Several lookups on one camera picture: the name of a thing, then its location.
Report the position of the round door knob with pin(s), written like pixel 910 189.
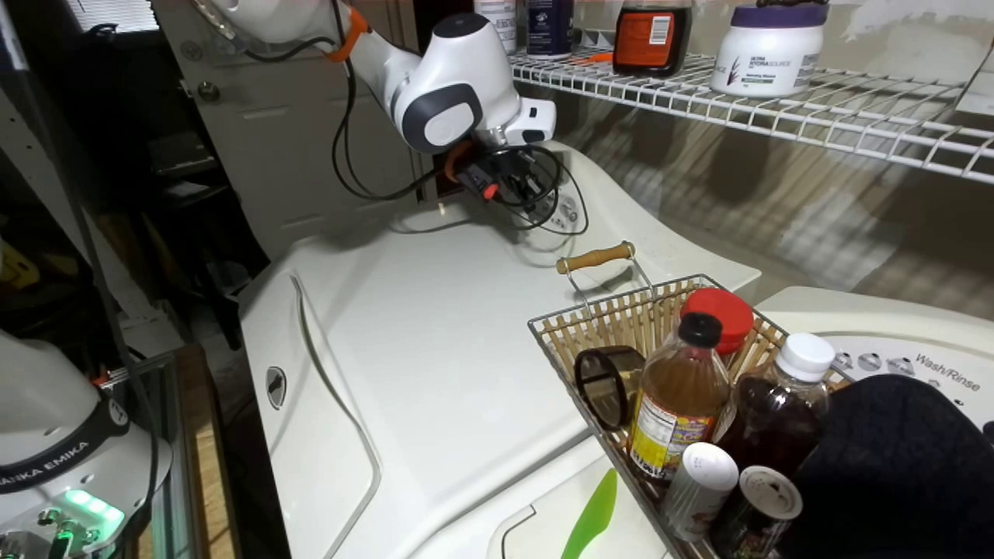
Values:
pixel 208 92

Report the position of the green plastic spatula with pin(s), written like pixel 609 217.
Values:
pixel 592 516

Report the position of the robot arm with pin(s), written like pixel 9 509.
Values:
pixel 458 70

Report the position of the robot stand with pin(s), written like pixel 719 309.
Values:
pixel 203 466

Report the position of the dark can with white lid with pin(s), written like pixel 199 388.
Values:
pixel 757 508

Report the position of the dark blue cloth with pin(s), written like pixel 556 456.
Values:
pixel 901 473

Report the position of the vinegar bottle with black cap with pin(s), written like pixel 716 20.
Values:
pixel 677 404

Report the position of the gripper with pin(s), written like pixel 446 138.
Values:
pixel 503 175

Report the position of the window blinds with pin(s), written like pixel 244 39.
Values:
pixel 112 14

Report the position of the brown bottle with orange label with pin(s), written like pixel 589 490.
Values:
pixel 651 39

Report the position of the washing machine lid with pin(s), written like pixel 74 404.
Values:
pixel 466 326

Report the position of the jar with red lid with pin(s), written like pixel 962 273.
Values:
pixel 726 310

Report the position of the white jar with purple lid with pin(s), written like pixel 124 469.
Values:
pixel 769 54

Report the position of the white washing machine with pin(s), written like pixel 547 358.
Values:
pixel 435 341

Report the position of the dark bottle with white cap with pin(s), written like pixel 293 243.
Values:
pixel 776 419

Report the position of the black round mesh filter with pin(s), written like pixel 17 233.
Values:
pixel 609 384

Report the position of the dark blue bottle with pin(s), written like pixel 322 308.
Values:
pixel 550 27

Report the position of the white laundry appliance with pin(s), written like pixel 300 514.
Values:
pixel 815 312

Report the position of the grey door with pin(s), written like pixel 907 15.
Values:
pixel 279 132

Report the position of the white cylindrical container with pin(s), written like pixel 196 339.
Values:
pixel 699 485

